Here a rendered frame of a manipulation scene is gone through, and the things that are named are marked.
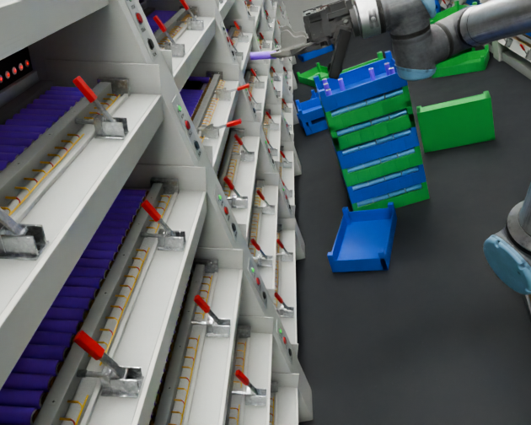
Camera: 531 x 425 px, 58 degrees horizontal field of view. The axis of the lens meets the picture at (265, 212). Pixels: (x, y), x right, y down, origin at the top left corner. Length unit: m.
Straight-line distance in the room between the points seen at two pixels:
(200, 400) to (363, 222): 1.31
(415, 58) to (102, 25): 0.71
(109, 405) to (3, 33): 0.39
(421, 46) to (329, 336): 0.87
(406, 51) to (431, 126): 1.11
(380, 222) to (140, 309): 1.40
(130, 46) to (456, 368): 1.09
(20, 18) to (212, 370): 0.57
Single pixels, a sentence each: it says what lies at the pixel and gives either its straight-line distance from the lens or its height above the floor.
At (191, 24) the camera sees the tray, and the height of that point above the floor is 0.95.
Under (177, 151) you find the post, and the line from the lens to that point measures 0.89.
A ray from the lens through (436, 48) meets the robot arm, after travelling 1.25.
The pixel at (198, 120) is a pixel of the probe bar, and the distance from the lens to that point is 1.18.
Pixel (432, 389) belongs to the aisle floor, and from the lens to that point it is 1.38.
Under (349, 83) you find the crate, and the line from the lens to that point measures 1.96.
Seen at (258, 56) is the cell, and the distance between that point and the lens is 1.22.
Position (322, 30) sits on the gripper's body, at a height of 0.86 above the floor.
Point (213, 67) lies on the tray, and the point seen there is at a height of 0.79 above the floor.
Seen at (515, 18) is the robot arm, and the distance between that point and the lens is 1.14.
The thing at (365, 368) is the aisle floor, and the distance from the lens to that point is 1.45.
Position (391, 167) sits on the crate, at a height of 0.19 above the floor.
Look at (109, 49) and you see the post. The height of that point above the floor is 1.02.
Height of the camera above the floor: 1.11
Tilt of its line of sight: 29 degrees down
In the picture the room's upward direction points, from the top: 22 degrees counter-clockwise
